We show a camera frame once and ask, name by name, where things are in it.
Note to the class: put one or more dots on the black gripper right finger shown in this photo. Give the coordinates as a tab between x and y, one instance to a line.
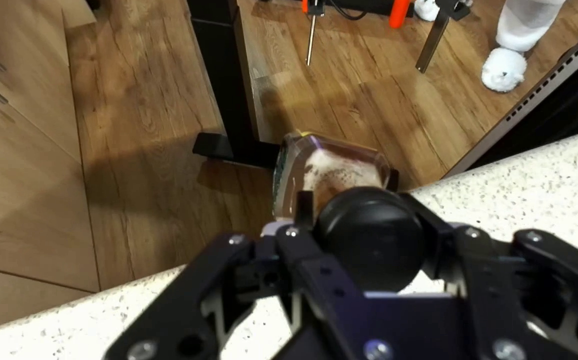
494	267

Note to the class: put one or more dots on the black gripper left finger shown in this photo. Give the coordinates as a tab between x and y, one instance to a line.
315	267

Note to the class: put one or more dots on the brown sauce bottle black cap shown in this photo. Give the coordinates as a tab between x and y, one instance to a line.
369	240

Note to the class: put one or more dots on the black stove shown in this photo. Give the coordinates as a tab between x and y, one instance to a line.
568	100

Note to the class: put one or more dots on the white slipper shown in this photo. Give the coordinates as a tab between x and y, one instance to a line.
505	70

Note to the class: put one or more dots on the black floor stand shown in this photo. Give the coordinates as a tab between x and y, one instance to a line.
220	66

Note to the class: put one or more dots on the silver tripod leg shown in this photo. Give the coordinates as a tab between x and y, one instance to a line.
313	41

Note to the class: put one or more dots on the dark tripod leg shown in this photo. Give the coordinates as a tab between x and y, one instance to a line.
435	41

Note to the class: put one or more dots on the white round object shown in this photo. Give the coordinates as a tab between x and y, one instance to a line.
528	22

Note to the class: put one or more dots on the orange clamp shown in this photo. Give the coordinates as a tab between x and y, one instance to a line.
401	12

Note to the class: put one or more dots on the wooden lower cabinet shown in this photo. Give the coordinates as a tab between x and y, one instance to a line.
20	201

